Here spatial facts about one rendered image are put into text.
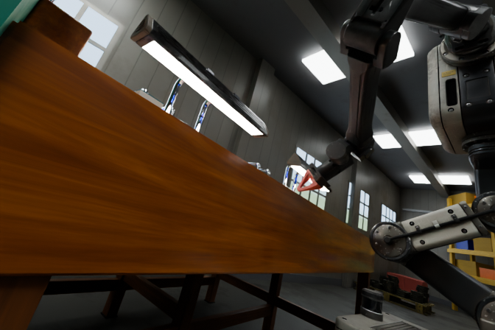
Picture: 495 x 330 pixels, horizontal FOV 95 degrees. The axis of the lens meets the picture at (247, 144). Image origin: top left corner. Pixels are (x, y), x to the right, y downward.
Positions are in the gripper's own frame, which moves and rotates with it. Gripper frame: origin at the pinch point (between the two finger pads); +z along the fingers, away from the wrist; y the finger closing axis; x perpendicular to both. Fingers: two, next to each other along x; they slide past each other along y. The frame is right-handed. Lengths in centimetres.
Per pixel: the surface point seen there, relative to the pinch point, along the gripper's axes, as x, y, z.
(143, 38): -31, 58, 5
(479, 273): 67, -719, -124
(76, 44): -1, 70, 3
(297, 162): -32.2, -37.4, 0.9
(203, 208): 19, 50, 4
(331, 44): -193, -126, -97
